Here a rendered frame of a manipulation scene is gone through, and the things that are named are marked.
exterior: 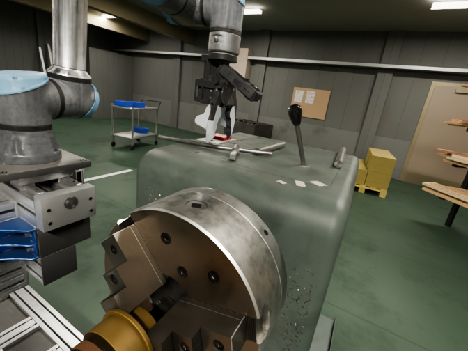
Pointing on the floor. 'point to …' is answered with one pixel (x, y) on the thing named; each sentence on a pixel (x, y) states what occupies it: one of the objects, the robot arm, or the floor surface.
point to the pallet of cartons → (375, 171)
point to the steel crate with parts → (258, 129)
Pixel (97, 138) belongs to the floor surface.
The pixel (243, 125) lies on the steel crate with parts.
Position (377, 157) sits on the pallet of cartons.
